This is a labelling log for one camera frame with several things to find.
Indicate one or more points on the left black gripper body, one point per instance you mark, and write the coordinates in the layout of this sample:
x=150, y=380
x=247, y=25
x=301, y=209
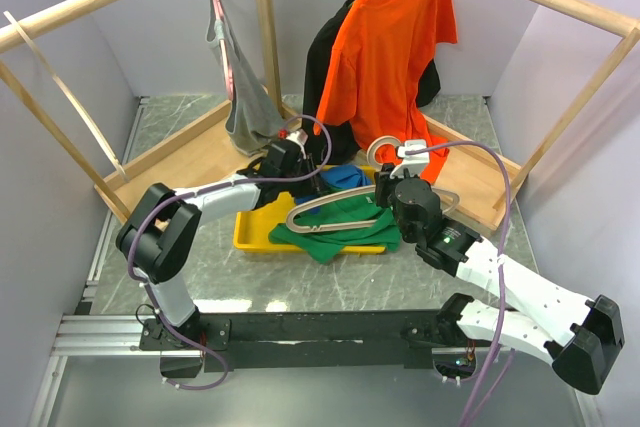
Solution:
x=299, y=188

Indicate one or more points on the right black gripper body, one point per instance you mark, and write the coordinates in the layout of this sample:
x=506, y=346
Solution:
x=408, y=235

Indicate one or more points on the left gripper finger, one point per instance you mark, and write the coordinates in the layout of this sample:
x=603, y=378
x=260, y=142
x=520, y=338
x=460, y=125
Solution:
x=314, y=186
x=310, y=165

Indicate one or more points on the green tank top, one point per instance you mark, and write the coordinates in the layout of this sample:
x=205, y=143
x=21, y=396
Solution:
x=324, y=246

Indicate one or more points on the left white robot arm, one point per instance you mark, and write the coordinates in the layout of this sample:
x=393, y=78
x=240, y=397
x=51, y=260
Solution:
x=158, y=237

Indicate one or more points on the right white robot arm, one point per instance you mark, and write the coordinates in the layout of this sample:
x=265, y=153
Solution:
x=580, y=338

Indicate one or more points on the grey tank top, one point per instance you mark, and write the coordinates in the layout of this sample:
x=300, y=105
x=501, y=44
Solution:
x=254, y=120

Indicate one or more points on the pink hanger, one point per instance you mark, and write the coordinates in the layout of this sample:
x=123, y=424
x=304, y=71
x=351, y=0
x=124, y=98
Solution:
x=217, y=28

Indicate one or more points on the black shirt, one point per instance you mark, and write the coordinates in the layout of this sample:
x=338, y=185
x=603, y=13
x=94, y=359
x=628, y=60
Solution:
x=344, y=145

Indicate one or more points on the blue shirt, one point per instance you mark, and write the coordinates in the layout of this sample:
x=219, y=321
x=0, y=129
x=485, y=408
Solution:
x=343, y=177

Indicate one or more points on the right wooden clothes rack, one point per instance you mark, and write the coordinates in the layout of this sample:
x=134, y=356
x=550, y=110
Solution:
x=474, y=174

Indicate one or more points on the wooden clothes rack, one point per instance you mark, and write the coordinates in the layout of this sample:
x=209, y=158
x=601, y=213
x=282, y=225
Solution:
x=474, y=174
x=198, y=153

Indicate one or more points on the yellow plastic tray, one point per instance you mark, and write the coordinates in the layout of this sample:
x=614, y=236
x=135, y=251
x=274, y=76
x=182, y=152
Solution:
x=252, y=228

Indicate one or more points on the left wooden clothes rack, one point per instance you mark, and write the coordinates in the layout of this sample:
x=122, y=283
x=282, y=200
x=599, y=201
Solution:
x=198, y=153

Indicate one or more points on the orange t-shirt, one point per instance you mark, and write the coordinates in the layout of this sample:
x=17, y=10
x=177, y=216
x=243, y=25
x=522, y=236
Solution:
x=380, y=53

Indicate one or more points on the black base bar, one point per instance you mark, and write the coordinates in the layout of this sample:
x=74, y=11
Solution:
x=254, y=340

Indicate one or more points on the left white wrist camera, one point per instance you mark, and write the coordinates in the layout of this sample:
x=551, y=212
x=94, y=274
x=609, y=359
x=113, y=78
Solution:
x=297, y=136

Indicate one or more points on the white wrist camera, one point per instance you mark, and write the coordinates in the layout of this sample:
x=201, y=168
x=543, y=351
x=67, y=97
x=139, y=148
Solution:
x=297, y=136
x=414, y=159

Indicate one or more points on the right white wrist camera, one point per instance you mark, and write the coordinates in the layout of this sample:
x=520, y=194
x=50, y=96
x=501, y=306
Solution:
x=414, y=159

